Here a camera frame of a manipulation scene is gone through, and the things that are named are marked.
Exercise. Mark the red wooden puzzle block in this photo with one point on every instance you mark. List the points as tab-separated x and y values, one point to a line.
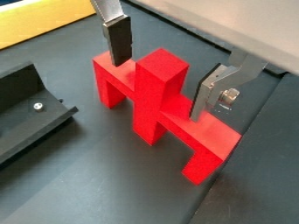
151	82

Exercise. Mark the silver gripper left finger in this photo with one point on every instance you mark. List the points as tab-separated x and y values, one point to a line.
116	29

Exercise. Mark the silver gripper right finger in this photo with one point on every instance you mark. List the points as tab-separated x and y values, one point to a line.
217	85

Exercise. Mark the yellow wooden base board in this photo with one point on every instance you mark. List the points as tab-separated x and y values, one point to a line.
29	18

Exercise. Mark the black metal bracket holder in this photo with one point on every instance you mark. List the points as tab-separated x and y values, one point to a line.
30	112

